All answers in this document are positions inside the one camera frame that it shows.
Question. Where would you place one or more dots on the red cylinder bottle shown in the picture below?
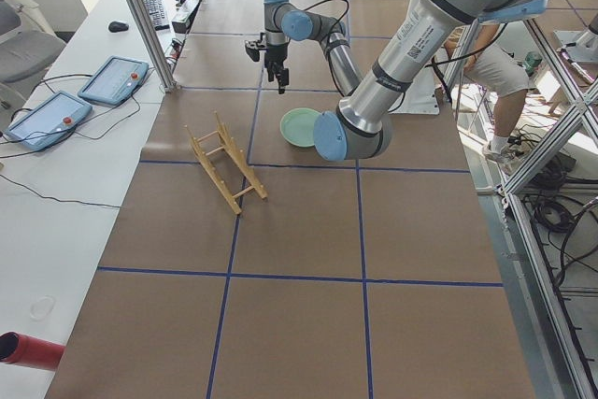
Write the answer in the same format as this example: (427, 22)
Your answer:
(28, 351)

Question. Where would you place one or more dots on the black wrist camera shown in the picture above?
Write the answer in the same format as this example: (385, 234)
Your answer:
(254, 48)

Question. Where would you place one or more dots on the black keyboard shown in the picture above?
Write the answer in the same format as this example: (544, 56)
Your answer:
(157, 14)

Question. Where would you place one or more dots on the lower grey teach pendant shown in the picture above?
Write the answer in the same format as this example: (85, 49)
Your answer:
(50, 121)

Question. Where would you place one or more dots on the light green plate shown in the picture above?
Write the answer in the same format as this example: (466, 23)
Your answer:
(297, 126)

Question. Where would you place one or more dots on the upper grey teach pendant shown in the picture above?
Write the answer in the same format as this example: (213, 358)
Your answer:
(115, 81)

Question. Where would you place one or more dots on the aluminium frame post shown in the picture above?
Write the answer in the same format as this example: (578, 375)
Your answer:
(152, 43)

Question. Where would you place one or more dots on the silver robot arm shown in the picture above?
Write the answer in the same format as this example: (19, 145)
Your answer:
(360, 126)

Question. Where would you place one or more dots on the grey office chair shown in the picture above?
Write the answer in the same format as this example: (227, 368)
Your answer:
(26, 57)

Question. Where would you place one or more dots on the grey teach pendant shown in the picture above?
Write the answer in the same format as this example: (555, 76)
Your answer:
(115, 81)
(50, 121)

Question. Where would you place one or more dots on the wooden dish rack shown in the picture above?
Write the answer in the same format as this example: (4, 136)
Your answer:
(225, 162)

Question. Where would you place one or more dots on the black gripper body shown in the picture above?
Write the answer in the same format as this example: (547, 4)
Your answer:
(275, 56)

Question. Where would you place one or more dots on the person in beige shorts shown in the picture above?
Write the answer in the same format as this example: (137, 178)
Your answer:
(494, 69)

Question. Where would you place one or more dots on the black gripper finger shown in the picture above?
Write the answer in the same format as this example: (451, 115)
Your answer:
(277, 72)

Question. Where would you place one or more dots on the black computer mouse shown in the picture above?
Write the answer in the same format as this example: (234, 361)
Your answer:
(118, 26)

